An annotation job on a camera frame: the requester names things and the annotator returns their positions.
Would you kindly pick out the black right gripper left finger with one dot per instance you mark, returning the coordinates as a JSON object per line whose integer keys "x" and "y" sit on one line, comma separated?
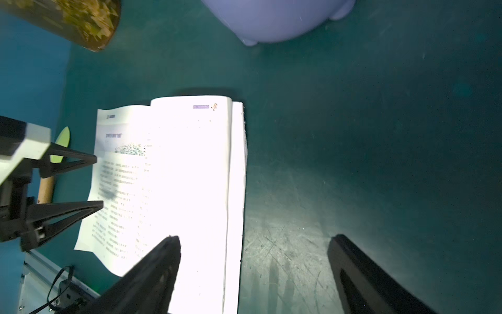
{"x": 146, "y": 288}

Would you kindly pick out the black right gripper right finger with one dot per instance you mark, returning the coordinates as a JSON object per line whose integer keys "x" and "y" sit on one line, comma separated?
{"x": 363, "y": 286}

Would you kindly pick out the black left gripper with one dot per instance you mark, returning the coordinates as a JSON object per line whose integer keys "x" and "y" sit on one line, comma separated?
{"x": 37, "y": 224}

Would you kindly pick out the science magazine book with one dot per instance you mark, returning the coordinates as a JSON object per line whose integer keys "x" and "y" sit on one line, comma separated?
{"x": 175, "y": 167}

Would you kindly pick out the potted green plant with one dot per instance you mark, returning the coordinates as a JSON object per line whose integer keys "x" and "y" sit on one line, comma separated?
{"x": 88, "y": 23}

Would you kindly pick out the purple trash bin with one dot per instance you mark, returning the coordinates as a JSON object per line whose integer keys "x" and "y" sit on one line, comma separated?
{"x": 274, "y": 21}

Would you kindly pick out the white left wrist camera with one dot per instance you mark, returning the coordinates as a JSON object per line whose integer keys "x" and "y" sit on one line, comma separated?
{"x": 21, "y": 140}

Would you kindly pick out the aluminium front rail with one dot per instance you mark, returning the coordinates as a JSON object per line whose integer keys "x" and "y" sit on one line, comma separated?
{"x": 42, "y": 281}

